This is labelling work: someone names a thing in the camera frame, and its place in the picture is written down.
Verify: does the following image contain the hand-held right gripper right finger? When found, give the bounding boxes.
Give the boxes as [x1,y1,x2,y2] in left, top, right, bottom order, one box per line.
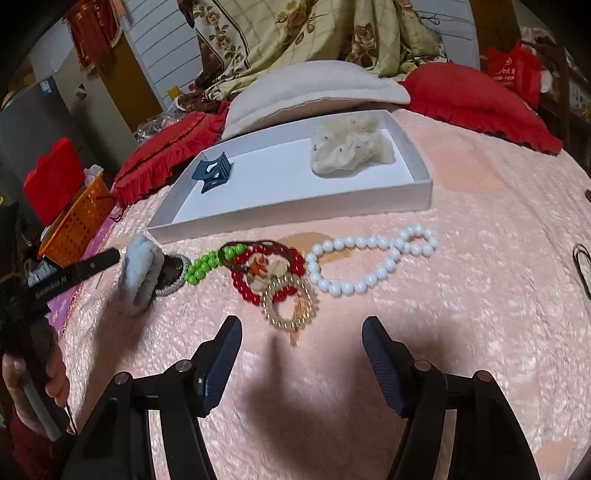
[361,316,541,480]

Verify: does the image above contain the person's left forearm red sleeve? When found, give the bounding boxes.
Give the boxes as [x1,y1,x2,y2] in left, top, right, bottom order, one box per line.
[0,408,75,480]

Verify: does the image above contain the grey fluffy scrunchie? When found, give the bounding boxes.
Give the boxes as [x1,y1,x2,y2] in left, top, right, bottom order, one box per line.
[116,234,166,317]

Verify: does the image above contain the purple mat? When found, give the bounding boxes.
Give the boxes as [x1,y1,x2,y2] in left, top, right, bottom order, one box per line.
[46,217,116,335]

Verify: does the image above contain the large red ruffled pillow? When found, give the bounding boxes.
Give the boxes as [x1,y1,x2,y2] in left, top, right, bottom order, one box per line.
[399,62,564,155]

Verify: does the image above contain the white pearl necklace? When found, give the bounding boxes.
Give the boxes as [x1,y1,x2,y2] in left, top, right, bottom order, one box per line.
[305,224,438,297]

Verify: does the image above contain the white shallow box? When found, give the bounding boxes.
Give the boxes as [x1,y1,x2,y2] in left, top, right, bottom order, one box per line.
[146,109,434,244]

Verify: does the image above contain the floral quilt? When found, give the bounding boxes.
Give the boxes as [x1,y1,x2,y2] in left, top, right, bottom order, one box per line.
[178,0,451,104]

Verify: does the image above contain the grey refrigerator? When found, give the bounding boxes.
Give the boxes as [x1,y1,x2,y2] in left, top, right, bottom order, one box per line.
[0,76,100,199]

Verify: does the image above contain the green bead bracelet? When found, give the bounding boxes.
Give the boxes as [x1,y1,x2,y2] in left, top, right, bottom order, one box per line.
[184,244,247,285]

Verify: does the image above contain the small red ruffled pillow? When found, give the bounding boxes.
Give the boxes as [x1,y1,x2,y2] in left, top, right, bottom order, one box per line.
[111,102,232,208]

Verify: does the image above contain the person's left hand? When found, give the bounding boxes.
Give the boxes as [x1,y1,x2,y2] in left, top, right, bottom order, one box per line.
[1,342,71,435]

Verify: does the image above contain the red hanging cloth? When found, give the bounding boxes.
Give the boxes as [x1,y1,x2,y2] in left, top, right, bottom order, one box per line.
[65,0,123,75]

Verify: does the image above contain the plain red bag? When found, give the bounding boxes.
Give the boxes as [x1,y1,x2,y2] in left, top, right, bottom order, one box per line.
[23,137,86,227]

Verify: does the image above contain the white pillow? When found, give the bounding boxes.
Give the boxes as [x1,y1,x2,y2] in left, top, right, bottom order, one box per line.
[221,61,411,140]

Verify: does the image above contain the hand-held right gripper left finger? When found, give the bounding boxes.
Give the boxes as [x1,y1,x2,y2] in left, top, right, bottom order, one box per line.
[62,316,243,480]

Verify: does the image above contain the clear plastic bags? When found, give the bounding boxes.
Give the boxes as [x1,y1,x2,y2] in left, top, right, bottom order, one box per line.
[134,111,178,144]

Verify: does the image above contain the red bead bracelet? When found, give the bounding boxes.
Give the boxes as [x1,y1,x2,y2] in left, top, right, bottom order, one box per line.
[231,246,305,306]

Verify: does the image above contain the cream ruffled scrunchie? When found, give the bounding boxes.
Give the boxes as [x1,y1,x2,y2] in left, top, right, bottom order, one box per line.
[309,114,397,176]

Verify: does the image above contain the gold bead tassel bracelet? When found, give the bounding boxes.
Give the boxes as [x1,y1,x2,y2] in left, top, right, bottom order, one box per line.
[261,274,320,348]

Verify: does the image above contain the wooden shelf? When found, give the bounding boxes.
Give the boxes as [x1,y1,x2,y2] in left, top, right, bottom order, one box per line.
[538,41,591,162]

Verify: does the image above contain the blue hair claw clip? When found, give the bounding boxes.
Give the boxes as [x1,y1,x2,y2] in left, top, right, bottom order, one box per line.
[192,154,234,195]

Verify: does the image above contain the red printed tote bag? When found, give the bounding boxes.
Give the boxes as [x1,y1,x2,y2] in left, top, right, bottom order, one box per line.
[480,41,543,109]

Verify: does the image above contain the orange plastic basket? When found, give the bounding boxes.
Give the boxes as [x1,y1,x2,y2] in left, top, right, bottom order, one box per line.
[38,173,116,268]

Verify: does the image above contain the brown cord pendant bracelet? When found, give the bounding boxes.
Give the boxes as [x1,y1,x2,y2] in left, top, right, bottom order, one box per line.
[221,239,301,283]

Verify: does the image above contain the dark sparkly hair tie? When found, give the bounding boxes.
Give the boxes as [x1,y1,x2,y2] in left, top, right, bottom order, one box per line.
[154,254,191,296]

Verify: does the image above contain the pink textured blanket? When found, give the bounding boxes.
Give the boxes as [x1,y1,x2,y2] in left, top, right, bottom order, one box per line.
[60,104,591,480]

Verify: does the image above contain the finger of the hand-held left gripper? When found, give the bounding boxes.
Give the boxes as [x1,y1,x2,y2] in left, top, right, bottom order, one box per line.
[65,248,122,284]

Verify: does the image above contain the black elastic hair tie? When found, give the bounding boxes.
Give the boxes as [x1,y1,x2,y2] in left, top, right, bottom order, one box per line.
[573,244,591,298]

